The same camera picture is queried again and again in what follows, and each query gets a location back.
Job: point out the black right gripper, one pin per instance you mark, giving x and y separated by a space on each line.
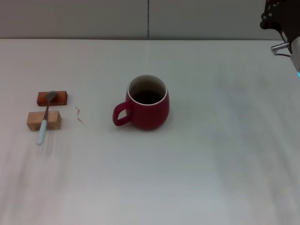
290 16

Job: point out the red ceramic cup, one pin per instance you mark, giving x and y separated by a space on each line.
147 114

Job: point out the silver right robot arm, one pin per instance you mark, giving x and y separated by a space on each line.
296 54

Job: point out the dark coffee liquid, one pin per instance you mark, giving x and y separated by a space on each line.
147 97

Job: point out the dark reddish wooden block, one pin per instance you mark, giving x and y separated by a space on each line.
62 98

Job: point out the light wooden block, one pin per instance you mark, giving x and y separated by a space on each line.
54 119

